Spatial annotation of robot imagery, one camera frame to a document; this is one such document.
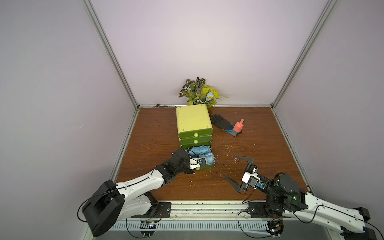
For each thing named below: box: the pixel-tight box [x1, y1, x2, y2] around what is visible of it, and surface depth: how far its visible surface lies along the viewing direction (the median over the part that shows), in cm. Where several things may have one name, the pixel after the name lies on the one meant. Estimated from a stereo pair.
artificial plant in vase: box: [178, 77, 229, 119], surface depth 100 cm
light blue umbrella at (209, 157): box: [198, 152, 215, 165], surface depth 81 cm
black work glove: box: [211, 114, 242, 137], surface depth 109 cm
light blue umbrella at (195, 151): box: [189, 145, 212, 159], surface depth 91 cm
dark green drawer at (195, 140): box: [179, 135, 212, 146], surface depth 88 cm
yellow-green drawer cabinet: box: [176, 104, 213, 150], surface depth 87 cm
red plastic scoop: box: [233, 119, 245, 133], surface depth 108 cm
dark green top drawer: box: [178, 128, 213, 139], surface depth 83 cm
